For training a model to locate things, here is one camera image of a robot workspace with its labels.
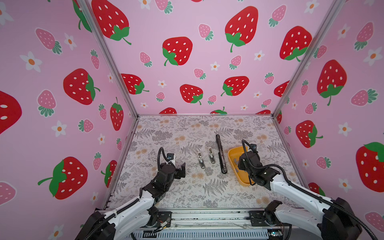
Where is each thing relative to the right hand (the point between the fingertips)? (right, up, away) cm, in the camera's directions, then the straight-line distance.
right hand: (242, 158), depth 85 cm
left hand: (-38, -3, 0) cm, 38 cm away
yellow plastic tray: (-1, -10, -4) cm, 11 cm away
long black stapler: (-11, 0, +12) cm, 16 cm away
